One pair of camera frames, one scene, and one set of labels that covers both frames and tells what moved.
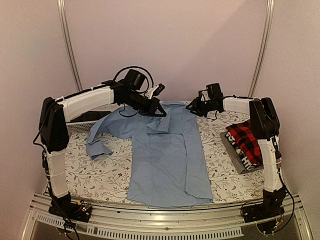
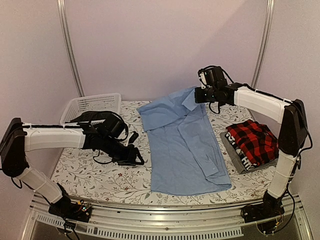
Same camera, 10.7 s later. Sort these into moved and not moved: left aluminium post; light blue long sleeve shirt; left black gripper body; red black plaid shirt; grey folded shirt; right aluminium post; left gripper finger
Moved: left black gripper body; light blue long sleeve shirt; left gripper finger
Not moved: grey folded shirt; red black plaid shirt; right aluminium post; left aluminium post
